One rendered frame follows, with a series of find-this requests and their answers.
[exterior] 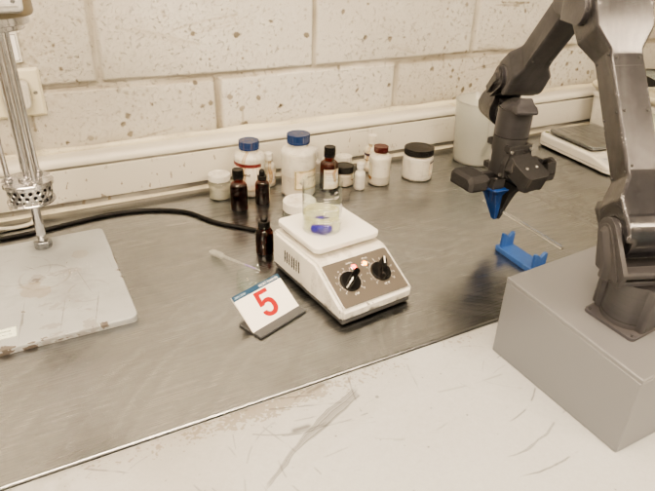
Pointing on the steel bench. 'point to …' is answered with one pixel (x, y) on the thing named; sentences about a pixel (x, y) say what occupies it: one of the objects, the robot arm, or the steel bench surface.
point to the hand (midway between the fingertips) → (498, 201)
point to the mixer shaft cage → (33, 186)
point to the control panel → (370, 288)
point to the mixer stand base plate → (60, 291)
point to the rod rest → (519, 253)
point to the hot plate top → (356, 227)
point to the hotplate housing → (291, 257)
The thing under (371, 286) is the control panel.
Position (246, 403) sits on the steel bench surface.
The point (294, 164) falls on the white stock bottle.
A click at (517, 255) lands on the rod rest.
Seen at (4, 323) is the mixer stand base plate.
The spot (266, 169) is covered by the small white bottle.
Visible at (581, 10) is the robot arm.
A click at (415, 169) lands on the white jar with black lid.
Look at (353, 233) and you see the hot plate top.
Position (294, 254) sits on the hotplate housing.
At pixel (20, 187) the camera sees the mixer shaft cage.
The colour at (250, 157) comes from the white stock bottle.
